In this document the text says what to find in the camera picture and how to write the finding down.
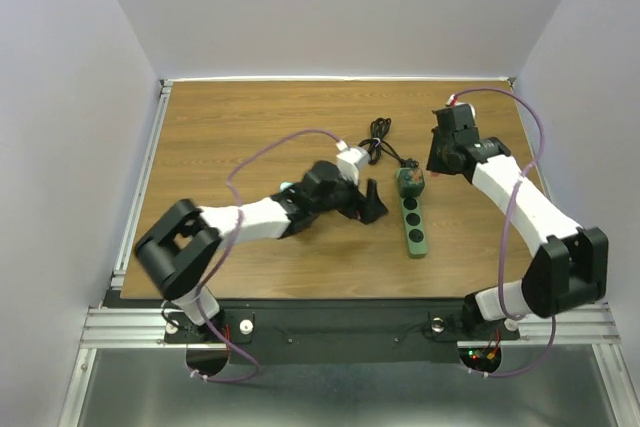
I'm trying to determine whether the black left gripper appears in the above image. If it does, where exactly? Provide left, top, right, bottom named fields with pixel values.
left=310, top=165, right=386, bottom=224

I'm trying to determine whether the green power strip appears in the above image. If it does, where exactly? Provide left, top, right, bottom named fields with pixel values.
left=401, top=197, right=429, bottom=259

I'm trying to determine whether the dark green dragon adapter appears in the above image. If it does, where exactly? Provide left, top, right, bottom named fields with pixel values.
left=395, top=167, right=425, bottom=198

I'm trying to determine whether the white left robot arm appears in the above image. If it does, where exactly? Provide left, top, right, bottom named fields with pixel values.
left=134, top=161, right=388, bottom=341

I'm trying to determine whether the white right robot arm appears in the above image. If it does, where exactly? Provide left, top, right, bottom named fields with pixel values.
left=427, top=104, right=609, bottom=337

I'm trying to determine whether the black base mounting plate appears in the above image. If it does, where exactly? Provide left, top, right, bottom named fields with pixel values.
left=161, top=298, right=519, bottom=366

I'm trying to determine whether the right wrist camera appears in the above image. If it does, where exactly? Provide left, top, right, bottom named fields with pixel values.
left=446, top=94, right=476, bottom=118

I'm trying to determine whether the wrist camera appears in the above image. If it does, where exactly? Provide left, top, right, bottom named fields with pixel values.
left=336, top=145, right=370, bottom=186
left=446, top=94, right=476, bottom=118

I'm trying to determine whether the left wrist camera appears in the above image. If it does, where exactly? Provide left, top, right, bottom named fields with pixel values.
left=336, top=145, right=370, bottom=186

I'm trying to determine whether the black power strip cable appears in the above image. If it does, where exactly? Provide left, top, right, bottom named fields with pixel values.
left=358, top=117, right=421, bottom=169

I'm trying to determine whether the aluminium table edge rail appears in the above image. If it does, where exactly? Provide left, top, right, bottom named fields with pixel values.
left=110, top=79, right=174, bottom=290

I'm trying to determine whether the front aluminium rail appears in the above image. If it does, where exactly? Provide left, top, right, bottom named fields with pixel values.
left=80, top=300, right=621, bottom=349

